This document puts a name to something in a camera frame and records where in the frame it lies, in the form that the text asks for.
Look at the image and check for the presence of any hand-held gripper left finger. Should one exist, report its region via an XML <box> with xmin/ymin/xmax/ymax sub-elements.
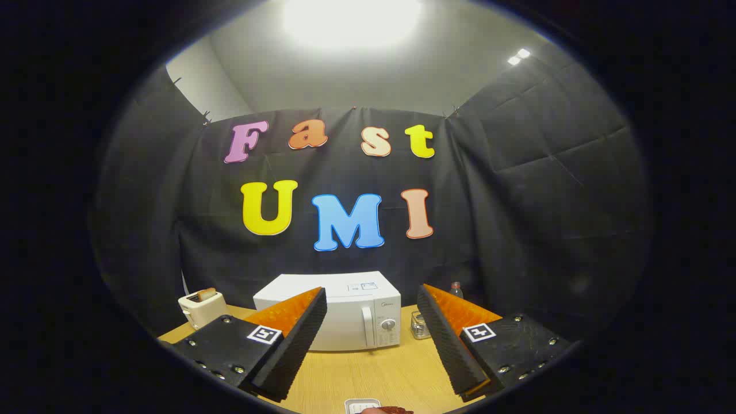
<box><xmin>164</xmin><ymin>286</ymin><xmax>328</xmax><ymax>403</ymax></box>

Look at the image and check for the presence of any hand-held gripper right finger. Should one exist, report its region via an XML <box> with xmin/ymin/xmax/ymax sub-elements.
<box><xmin>417</xmin><ymin>283</ymin><xmax>573</xmax><ymax>403</ymax></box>

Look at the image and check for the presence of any white toaster oven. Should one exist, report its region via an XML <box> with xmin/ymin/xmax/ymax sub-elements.
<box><xmin>253</xmin><ymin>271</ymin><xmax>402</xmax><ymax>352</ymax></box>

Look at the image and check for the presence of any cream bread toaster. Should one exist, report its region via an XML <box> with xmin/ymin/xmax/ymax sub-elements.
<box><xmin>178</xmin><ymin>289</ymin><xmax>229</xmax><ymax>330</ymax></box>

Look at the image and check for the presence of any metal wire basket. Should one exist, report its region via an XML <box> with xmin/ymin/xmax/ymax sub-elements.
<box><xmin>411</xmin><ymin>310</ymin><xmax>432</xmax><ymax>340</ymax></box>

